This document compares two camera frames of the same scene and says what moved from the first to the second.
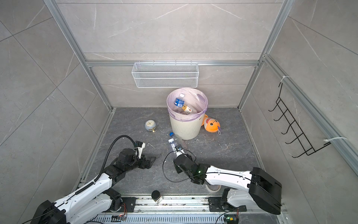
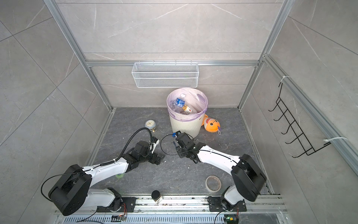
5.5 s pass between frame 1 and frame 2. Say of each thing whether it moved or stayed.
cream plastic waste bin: stayed
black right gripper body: moved
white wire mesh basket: stayed
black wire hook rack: stayed
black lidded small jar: stayed
